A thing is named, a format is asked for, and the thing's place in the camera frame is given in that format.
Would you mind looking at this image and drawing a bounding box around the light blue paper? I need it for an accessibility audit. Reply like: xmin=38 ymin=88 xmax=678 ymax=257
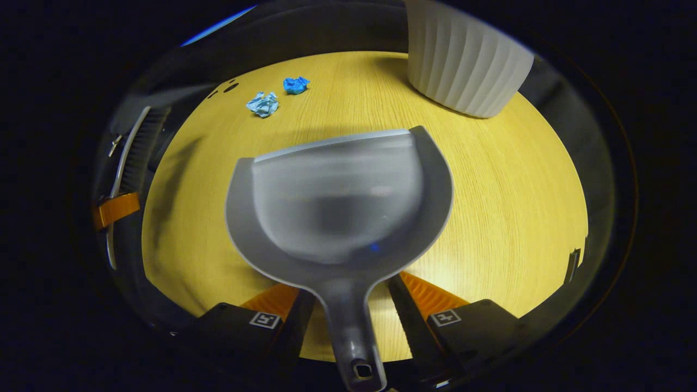
xmin=246 ymin=91 xmax=280 ymax=118

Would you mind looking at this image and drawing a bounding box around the white ribbed garbage bin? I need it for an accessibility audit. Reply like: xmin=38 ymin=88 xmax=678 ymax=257
xmin=406 ymin=0 xmax=535 ymax=119

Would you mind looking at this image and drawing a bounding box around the grey metal strip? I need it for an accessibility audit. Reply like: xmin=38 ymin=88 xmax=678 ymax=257
xmin=564 ymin=248 xmax=582 ymax=285

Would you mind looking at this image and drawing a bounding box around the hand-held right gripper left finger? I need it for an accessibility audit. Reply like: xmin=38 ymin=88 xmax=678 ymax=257
xmin=195 ymin=283 xmax=317 ymax=377

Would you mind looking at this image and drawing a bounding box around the small grey broom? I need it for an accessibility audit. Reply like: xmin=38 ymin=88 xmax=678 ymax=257
xmin=106 ymin=106 xmax=172 ymax=270

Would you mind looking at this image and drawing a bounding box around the grey dustpan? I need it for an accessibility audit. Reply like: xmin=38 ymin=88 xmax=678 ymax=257
xmin=225 ymin=125 xmax=454 ymax=392

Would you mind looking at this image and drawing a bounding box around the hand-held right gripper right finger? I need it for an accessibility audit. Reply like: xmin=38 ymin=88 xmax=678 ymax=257
xmin=387 ymin=271 xmax=527 ymax=383

